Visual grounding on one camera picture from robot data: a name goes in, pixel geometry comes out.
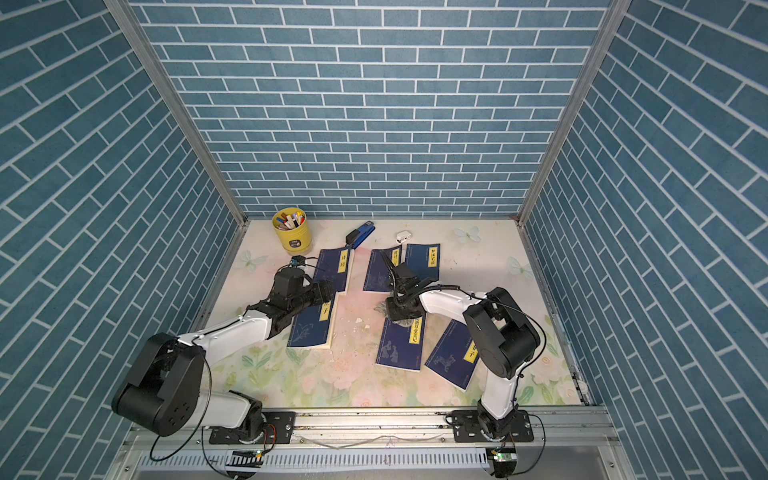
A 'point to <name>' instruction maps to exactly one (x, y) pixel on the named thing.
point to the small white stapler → (401, 237)
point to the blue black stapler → (360, 234)
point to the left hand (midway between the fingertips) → (331, 285)
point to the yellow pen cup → (292, 226)
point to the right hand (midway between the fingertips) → (393, 314)
